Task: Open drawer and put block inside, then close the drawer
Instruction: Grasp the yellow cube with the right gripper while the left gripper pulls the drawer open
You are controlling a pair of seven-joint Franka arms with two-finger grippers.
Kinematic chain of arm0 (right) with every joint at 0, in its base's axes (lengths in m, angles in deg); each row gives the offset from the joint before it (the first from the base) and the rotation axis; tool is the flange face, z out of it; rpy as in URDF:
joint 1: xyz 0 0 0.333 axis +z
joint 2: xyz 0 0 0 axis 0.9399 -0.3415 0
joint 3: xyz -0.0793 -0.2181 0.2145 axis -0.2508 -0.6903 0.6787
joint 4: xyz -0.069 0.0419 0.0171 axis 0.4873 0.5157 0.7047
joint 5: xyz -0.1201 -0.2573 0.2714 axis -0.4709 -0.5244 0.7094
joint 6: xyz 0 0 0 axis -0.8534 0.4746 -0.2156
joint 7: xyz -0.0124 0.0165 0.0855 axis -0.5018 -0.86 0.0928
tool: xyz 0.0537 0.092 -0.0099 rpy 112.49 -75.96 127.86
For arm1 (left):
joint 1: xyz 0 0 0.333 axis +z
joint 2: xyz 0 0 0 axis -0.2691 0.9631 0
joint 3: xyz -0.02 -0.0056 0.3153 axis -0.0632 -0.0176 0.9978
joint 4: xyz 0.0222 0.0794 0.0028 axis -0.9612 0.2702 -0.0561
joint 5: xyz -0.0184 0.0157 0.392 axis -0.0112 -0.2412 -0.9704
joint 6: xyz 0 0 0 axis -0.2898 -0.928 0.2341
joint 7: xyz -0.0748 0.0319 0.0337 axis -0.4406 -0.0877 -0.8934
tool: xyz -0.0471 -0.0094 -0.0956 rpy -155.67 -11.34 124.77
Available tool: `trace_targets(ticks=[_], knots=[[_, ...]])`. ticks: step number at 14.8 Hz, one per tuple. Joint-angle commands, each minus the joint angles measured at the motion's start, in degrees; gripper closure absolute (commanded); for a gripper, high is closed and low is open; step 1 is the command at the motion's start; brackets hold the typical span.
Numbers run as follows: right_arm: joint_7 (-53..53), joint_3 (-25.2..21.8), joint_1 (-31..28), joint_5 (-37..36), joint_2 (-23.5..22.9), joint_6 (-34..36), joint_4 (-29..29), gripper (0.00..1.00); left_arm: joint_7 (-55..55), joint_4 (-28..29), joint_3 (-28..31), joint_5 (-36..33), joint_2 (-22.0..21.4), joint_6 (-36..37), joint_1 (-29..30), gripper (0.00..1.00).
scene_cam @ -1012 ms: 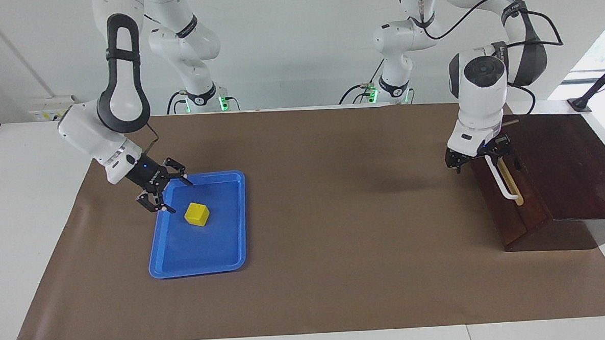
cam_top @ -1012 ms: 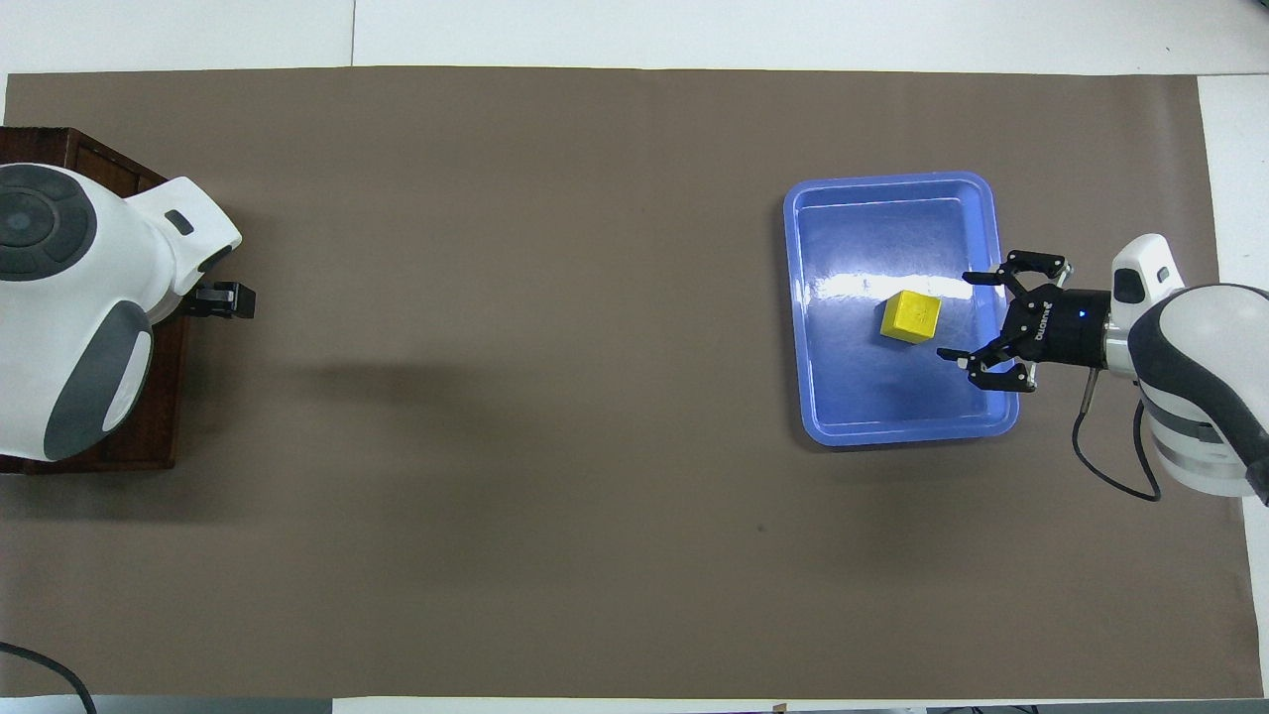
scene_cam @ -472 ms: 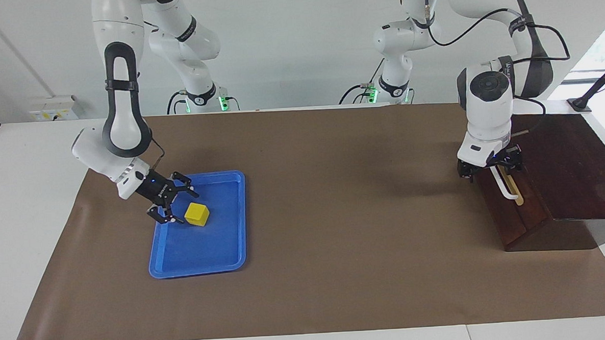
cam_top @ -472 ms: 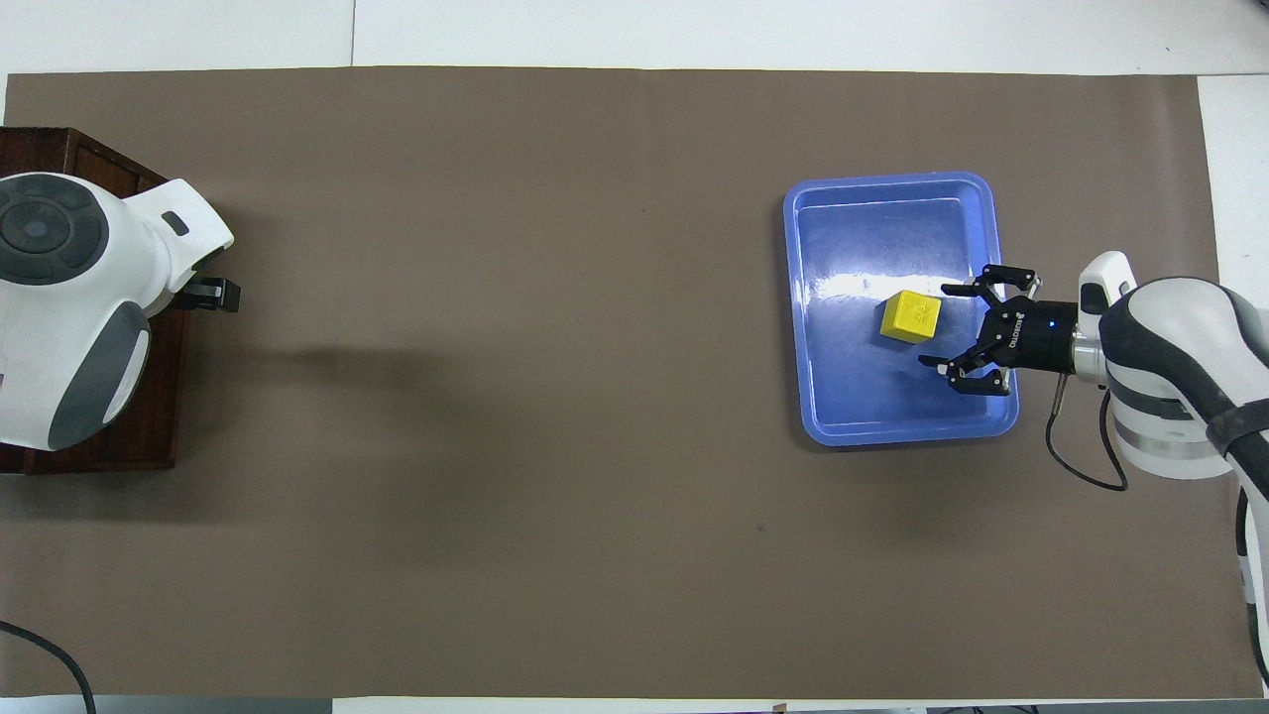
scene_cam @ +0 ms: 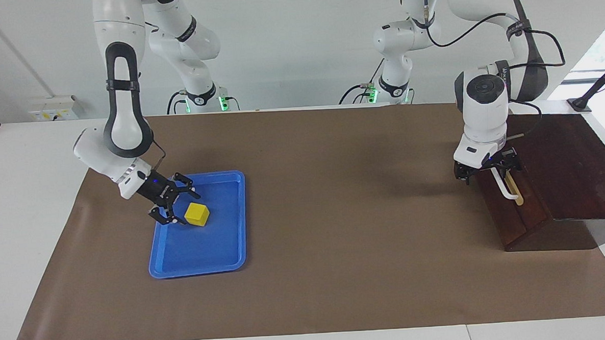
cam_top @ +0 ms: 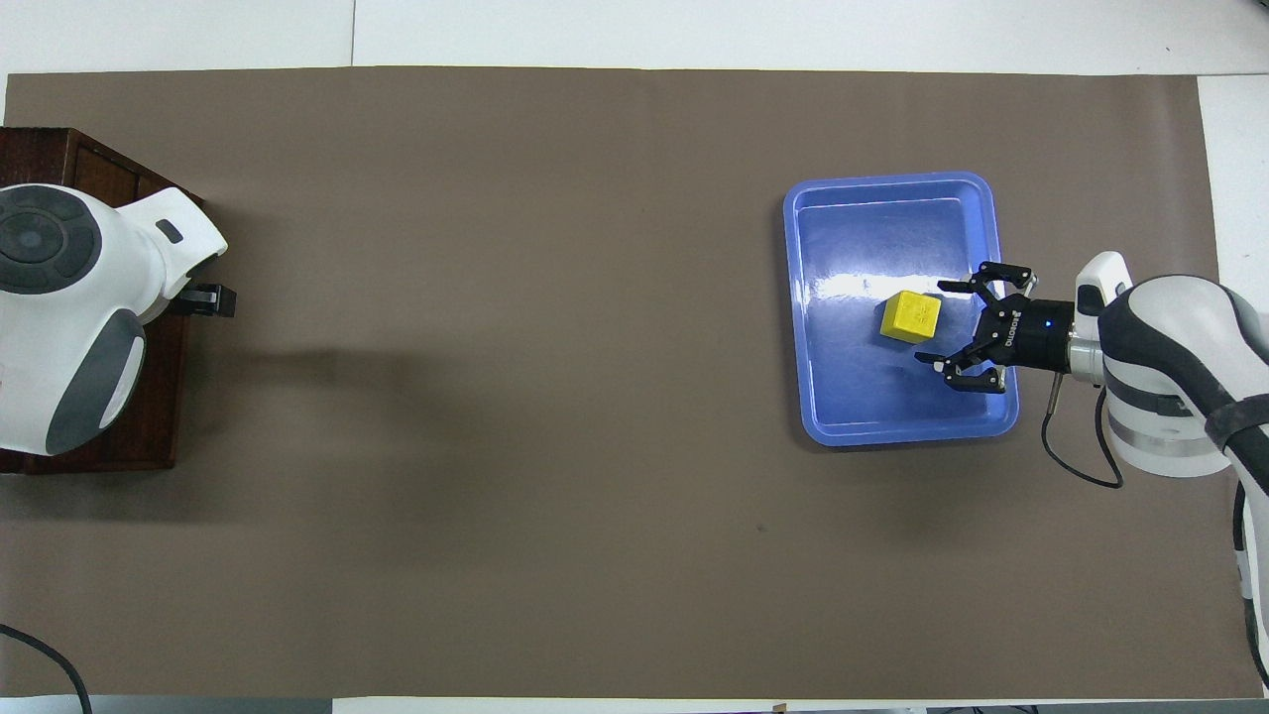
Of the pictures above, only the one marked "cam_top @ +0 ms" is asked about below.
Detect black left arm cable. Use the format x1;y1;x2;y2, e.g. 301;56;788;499
0;622;94;714

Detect yellow cube block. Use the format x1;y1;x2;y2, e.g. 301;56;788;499
879;290;943;346

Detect blue plastic tray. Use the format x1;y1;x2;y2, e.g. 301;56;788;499
782;171;1021;448

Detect brown table mat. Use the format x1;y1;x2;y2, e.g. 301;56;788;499
0;65;1265;700

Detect dark wooden cabinet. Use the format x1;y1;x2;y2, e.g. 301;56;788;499
0;126;205;475

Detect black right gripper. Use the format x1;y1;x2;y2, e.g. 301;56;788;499
913;261;1078;396

